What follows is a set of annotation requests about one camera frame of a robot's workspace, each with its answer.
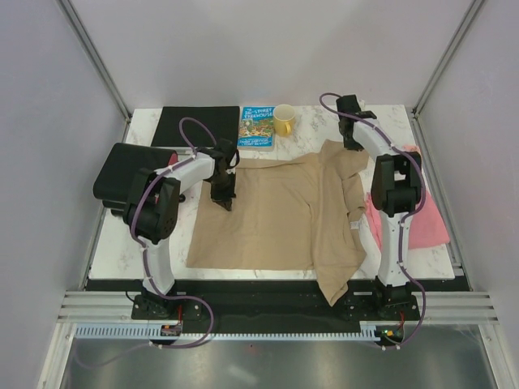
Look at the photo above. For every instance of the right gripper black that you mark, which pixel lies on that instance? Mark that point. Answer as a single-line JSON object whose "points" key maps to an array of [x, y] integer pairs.
{"points": [[352, 146]]}

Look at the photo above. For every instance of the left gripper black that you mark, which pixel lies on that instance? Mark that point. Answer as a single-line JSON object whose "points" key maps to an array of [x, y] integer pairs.
{"points": [[225, 199]]}

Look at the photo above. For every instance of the beige t shirt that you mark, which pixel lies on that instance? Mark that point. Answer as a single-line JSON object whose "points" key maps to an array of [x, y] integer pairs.
{"points": [[288, 215]]}

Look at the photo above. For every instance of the black pink drawer unit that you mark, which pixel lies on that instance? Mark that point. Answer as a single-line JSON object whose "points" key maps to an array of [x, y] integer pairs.
{"points": [[114, 181]]}

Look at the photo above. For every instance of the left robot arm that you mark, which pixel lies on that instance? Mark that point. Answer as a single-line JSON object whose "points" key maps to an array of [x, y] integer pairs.
{"points": [[151, 209]]}

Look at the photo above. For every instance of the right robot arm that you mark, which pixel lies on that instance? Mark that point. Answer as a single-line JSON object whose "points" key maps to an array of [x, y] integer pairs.
{"points": [[397, 185]]}

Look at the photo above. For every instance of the yellow mug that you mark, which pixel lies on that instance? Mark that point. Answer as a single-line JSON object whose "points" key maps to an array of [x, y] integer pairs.
{"points": [[283, 120]]}

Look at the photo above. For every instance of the pink cube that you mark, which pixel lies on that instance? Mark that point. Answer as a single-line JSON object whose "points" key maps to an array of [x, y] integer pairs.
{"points": [[412, 150]]}

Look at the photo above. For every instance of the blue treehouse book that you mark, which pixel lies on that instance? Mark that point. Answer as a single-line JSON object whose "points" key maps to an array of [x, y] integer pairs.
{"points": [[256, 131]]}

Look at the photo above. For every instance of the pink folded t shirt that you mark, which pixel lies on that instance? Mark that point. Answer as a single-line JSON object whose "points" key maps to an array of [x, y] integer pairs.
{"points": [[427, 227]]}

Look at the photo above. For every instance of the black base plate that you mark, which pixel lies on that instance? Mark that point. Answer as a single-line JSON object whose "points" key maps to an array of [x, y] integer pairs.
{"points": [[237, 306]]}

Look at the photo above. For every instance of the right aluminium frame post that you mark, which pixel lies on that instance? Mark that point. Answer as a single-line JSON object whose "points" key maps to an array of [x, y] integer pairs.
{"points": [[454, 44]]}

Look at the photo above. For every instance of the aluminium frame post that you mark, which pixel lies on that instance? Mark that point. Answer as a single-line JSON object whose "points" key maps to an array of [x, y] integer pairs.
{"points": [[81, 33], [454, 44]]}

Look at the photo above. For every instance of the aluminium front rail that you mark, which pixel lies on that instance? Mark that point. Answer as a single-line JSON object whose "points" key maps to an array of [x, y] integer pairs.
{"points": [[438, 307]]}

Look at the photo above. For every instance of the white cable duct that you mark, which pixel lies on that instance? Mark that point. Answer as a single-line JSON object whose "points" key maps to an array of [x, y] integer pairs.
{"points": [[159, 332]]}

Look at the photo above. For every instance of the left aluminium frame post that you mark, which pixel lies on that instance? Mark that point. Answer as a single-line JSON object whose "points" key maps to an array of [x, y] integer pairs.
{"points": [[81, 33]]}

